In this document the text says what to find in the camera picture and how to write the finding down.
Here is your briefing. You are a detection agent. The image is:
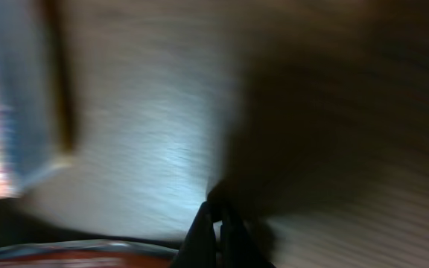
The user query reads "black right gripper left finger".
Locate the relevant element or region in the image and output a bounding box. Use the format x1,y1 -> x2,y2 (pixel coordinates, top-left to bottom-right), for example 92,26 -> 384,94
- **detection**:
170,202 -> 217,268

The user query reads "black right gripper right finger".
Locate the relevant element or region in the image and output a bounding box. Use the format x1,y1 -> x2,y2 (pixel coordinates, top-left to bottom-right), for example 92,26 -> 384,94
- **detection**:
220,206 -> 275,268

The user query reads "orange Top chocolate bar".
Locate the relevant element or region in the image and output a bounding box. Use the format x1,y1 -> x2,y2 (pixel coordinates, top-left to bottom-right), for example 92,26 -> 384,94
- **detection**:
0,240 -> 177,268

